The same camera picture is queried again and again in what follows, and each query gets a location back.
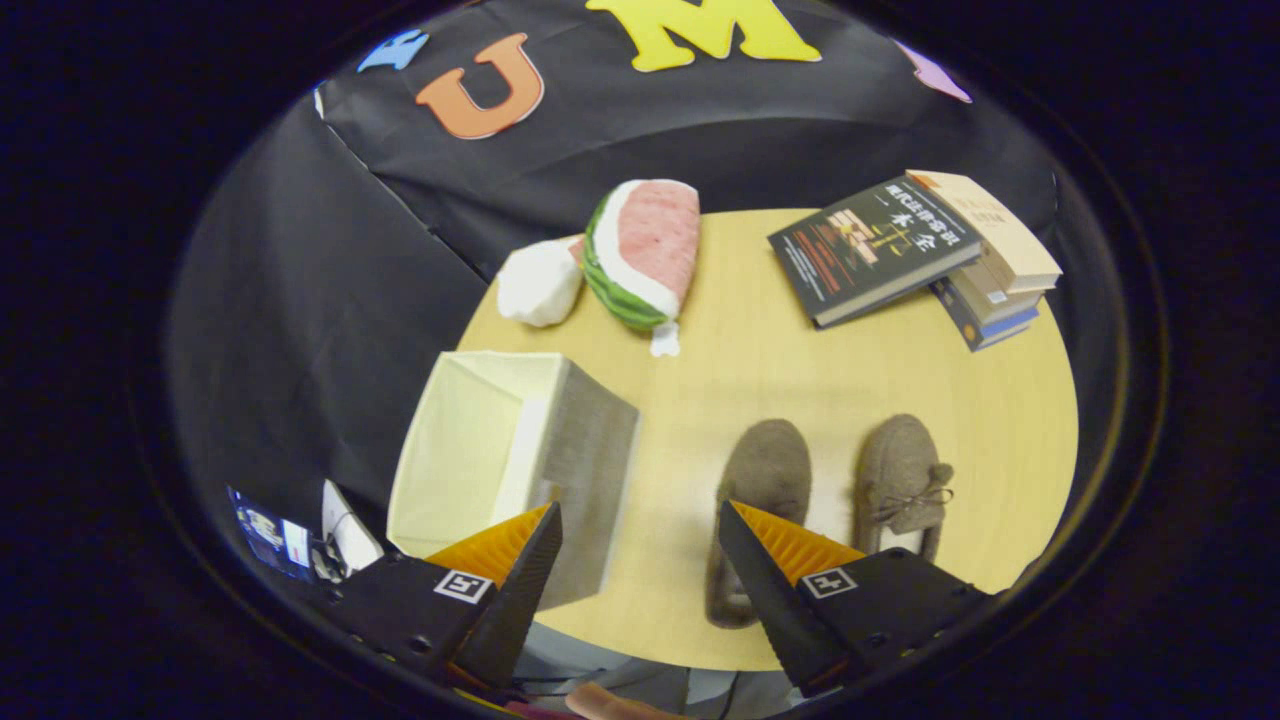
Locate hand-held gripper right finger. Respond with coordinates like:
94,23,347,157
718,500,1001,699

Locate watermelon slice plush toy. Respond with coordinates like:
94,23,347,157
580,178,703,359

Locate blue cover book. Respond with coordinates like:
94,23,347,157
930,278,1043,353

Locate device with lit screen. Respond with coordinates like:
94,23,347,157
228,487,316,583

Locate cream fabric storage box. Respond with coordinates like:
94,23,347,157
385,350,641,611

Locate black cover book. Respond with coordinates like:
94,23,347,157
767,175,986,329

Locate grey paperback book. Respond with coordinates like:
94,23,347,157
945,262,1041,323

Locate white flat device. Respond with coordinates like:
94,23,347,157
320,478,386,576

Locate brown fuzzy slipper shoe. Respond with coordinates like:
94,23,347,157
703,418,813,631
852,413,956,563

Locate white plush toy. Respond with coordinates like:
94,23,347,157
496,235,586,329

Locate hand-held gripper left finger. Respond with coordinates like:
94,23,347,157
320,500,564,691

